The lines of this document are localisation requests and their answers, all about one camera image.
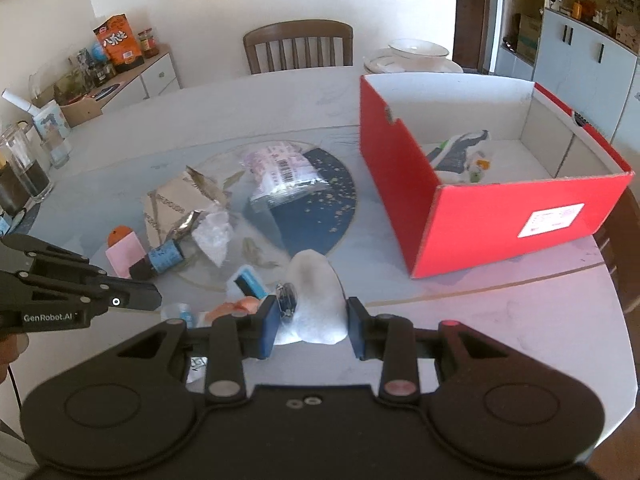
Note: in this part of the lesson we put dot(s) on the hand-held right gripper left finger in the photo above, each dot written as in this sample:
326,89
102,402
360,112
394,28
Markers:
267,330

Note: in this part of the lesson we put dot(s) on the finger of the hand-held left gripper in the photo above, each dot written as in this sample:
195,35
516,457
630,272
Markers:
132,296

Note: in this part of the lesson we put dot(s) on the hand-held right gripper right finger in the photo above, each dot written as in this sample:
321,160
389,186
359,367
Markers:
356,330

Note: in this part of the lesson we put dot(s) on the large white tissue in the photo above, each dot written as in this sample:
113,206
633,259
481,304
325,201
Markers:
315,300

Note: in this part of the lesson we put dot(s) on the orange tangerine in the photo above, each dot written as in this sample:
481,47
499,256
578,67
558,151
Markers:
120,234

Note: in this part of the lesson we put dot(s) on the silver foil wrapper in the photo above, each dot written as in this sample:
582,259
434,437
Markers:
170,205

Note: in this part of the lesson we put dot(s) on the red cardboard box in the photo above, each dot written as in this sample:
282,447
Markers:
390,170

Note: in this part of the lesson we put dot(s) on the painted blue white desktop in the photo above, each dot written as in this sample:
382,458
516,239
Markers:
200,120

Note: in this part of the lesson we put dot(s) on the person's left hand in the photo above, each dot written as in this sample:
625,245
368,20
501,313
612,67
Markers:
7,355

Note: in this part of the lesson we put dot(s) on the black metal clip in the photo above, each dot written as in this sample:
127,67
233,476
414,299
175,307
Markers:
286,300

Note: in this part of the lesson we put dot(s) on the pink box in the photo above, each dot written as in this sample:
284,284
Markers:
125,260

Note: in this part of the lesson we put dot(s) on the orange white wrapper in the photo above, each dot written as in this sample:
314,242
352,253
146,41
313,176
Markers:
235,307

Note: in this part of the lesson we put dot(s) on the small bottle with blue label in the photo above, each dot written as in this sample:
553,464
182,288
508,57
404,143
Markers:
162,259

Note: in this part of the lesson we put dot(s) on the small clear blue bottle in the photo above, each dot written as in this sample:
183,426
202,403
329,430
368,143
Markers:
179,312

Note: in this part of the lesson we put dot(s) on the small blue white packet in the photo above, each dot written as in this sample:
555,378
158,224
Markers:
247,282

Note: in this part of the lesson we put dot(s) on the small crumpled white tissue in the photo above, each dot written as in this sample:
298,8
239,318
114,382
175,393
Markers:
215,237

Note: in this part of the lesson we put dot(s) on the glass pitcher with dark liquid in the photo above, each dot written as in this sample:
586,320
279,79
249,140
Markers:
25,170

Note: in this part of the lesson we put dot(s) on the clear drinking glass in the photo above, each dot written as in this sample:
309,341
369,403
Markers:
57,152

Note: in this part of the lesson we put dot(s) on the white blue printed mug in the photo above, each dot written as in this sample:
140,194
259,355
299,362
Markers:
50,122

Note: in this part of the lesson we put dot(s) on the wooden tray box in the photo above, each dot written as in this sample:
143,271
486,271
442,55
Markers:
82,110

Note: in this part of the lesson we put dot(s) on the white printed plastic packet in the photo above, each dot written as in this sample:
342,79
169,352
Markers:
460,152

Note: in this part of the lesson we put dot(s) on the white rolled paper tube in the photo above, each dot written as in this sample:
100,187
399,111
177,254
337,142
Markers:
20,102

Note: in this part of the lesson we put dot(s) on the white sideboard with wooden top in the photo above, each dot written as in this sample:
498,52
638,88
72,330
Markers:
155,80

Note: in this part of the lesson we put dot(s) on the glass jar with red lid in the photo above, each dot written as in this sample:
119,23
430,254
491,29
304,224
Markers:
148,44

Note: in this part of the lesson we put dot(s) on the orange snack bag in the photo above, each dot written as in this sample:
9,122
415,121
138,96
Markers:
120,42

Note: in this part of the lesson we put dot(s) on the white porcelain plate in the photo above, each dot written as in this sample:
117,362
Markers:
380,57
372,67

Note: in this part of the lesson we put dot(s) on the wooden chair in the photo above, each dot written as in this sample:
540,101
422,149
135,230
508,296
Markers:
622,255
300,30

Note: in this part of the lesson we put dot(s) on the white porcelain bowl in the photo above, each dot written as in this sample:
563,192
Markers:
417,50

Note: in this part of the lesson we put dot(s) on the brown wooden door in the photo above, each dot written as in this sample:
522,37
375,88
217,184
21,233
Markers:
470,20

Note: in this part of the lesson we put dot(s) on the brown cardboard box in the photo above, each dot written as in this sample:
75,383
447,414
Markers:
528,35

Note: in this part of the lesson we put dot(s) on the white sideboard cabinet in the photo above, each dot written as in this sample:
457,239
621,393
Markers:
575,65

